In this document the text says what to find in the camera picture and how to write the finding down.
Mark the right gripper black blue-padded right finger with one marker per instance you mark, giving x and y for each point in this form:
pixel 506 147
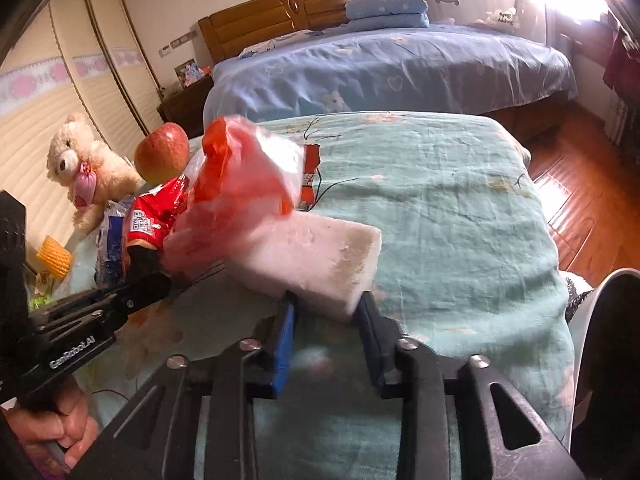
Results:
pixel 500 435

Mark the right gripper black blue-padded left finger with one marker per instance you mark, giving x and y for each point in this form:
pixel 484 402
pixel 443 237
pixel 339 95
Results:
pixel 154 435

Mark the red snack wrapper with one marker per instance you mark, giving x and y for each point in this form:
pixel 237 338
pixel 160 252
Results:
pixel 153 214

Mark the white foam block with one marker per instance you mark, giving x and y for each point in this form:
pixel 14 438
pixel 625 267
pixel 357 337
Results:
pixel 326 263

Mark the red white plastic bag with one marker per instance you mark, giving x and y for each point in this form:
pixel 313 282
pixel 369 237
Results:
pixel 249 175

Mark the round white trash bin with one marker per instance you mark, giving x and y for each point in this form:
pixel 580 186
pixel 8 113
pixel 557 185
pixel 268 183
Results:
pixel 605 329

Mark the person's left hand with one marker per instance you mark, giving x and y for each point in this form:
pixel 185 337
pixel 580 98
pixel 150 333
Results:
pixel 55 441

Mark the orange foam net by bear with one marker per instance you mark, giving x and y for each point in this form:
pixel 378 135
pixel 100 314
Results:
pixel 56 259

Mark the blue purple snack packet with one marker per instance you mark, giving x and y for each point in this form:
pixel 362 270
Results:
pixel 109 265

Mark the cream teddy bear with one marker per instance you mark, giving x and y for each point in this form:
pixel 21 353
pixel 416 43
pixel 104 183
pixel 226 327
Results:
pixel 91 172

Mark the teal floral bed sheet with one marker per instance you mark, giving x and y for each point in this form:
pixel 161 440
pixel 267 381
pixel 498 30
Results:
pixel 466 266

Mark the red apple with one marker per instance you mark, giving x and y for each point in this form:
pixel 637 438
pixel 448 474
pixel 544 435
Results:
pixel 163 154

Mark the dark wooden nightstand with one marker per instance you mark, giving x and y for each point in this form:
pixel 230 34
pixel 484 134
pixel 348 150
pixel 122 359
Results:
pixel 185 108

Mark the framed photo on nightstand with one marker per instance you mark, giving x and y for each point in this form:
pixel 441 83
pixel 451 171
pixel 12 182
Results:
pixel 189 73

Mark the large bed blue cover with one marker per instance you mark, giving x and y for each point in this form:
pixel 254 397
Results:
pixel 442 69

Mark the hanging dark red clothes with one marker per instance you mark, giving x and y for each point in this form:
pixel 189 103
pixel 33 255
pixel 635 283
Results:
pixel 622 71

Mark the small plush on big bed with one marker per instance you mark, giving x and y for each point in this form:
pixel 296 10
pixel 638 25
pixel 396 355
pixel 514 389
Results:
pixel 499 19

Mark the wooden headboard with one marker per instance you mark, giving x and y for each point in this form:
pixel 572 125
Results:
pixel 227 32

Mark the folded blue blankets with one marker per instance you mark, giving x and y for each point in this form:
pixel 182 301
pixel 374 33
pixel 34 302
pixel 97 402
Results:
pixel 365 15

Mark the grey baby bed rail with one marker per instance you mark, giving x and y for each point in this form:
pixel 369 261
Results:
pixel 536 19

